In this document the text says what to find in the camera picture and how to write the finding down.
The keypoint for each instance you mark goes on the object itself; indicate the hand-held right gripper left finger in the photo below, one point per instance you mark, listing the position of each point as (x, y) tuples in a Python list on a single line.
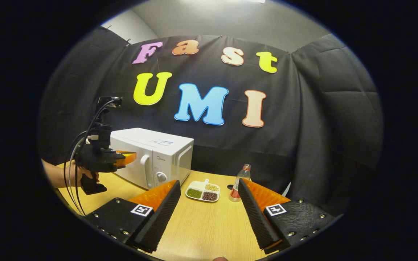
[(162, 217)]

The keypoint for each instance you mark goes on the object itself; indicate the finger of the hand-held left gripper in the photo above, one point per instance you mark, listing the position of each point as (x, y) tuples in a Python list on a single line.
[(130, 158)]

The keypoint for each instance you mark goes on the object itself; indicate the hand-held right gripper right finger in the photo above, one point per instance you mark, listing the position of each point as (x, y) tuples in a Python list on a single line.
[(256, 217)]

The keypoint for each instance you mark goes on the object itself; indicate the white microwave oven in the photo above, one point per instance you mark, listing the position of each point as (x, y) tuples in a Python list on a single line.
[(136, 145)]

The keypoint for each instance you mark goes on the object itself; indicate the clear bottle with red label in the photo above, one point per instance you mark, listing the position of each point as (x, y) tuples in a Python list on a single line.
[(238, 185)]

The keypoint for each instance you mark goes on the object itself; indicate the white sectioned dish of beans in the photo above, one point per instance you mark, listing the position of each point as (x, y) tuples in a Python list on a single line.
[(202, 191)]

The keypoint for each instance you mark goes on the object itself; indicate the black backdrop cloth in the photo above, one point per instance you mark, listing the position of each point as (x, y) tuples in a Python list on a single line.
[(303, 108)]

